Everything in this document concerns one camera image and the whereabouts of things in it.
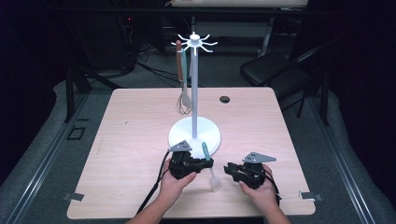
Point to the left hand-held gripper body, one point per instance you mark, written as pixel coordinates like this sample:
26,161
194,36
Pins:
182,165

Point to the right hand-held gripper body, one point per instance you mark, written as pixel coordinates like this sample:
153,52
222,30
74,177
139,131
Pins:
253,174

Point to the white utensil rack stand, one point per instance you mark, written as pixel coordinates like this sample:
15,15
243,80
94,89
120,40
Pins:
194,93

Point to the person's left hand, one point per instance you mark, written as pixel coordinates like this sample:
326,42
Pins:
172,188

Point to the person's right hand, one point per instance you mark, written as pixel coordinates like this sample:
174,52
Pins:
266,196

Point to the grey metal table clip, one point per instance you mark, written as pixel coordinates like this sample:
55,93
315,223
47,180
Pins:
311,196
74,196

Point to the black folding chair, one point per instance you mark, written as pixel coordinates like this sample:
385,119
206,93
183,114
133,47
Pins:
271,70

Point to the pale table with metal legs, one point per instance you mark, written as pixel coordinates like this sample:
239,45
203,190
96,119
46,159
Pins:
236,3

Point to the grey metal floor rail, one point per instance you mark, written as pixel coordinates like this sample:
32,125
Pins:
40,171
342,161

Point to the black metal stand frame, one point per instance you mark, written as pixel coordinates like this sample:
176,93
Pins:
70,93

